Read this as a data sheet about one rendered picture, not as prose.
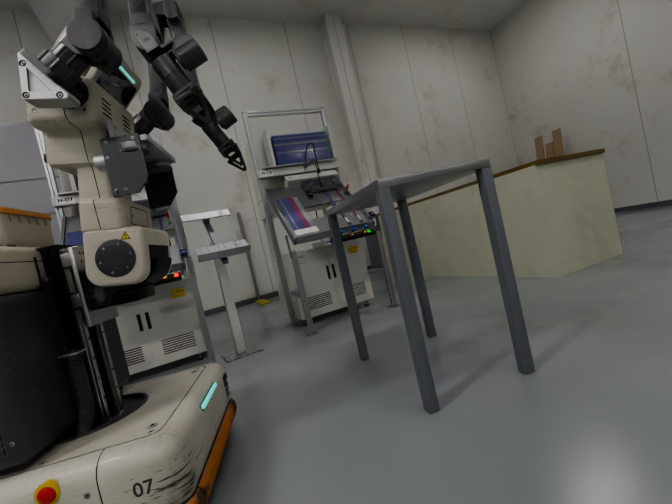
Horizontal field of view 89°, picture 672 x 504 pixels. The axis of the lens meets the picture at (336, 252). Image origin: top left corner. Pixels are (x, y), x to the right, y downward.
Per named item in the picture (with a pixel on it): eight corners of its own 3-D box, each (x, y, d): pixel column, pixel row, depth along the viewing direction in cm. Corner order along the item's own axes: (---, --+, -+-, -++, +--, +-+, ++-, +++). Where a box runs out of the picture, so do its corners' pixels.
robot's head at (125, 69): (34, 61, 92) (64, 16, 94) (80, 96, 113) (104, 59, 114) (85, 90, 94) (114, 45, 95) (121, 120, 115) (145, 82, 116)
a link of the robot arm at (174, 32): (169, 19, 133) (159, -1, 122) (184, 17, 133) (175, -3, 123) (196, 128, 134) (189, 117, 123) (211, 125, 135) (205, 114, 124)
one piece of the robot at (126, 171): (96, 199, 91) (76, 120, 91) (139, 212, 119) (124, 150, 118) (158, 187, 94) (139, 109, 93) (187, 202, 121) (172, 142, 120)
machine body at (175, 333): (209, 358, 254) (189, 277, 252) (99, 394, 227) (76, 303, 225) (206, 342, 314) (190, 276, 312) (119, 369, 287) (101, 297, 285)
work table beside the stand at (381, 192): (430, 414, 114) (376, 179, 112) (359, 358, 181) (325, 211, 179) (535, 371, 126) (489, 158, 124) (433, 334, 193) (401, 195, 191)
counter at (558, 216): (561, 277, 252) (536, 160, 249) (388, 275, 485) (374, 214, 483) (626, 253, 282) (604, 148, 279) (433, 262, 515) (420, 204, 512)
